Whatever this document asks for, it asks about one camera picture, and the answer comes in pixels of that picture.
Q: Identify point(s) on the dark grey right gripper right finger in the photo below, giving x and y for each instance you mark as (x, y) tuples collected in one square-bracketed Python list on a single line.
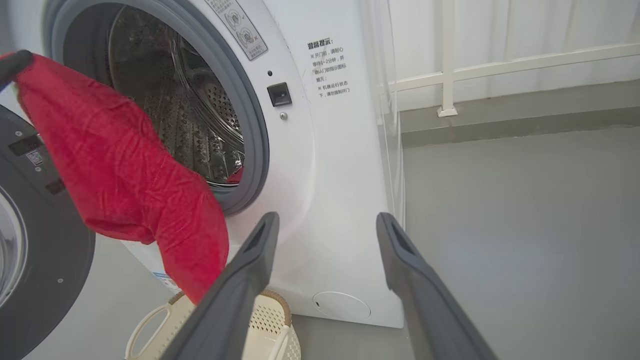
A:
[(430, 310)]

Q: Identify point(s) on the round white filter cover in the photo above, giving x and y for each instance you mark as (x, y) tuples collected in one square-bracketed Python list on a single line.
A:
[(341, 306)]

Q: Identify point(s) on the white front-load washing machine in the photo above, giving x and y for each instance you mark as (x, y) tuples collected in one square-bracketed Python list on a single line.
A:
[(330, 200)]

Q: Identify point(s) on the stainless steel washer drum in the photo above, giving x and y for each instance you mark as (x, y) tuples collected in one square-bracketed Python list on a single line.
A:
[(200, 115)]

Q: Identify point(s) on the white metal railing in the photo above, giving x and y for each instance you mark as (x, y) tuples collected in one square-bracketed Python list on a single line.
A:
[(448, 55)]

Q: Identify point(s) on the cream basket brown rim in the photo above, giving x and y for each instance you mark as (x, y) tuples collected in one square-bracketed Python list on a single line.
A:
[(270, 320)]

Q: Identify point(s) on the grey rubber door gasket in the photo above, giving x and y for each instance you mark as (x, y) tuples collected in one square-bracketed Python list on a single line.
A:
[(252, 130)]

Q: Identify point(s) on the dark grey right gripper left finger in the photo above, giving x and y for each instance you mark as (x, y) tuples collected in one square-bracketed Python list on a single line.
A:
[(225, 315)]

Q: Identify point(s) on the black round washer door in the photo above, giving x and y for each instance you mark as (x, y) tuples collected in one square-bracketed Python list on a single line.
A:
[(45, 250)]

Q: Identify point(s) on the red white striped jersey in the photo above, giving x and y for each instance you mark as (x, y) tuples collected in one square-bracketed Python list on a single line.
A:
[(236, 176)]

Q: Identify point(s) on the grey warning sticker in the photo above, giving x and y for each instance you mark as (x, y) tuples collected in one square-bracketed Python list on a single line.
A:
[(240, 27)]

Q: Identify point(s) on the plain red shorts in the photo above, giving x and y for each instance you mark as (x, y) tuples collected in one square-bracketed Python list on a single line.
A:
[(125, 180)]

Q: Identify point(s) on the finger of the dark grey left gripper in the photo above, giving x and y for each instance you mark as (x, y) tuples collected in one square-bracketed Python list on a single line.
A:
[(12, 67)]

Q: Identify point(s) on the blue energy label sticker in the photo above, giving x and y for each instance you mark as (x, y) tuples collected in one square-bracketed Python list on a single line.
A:
[(165, 282)]

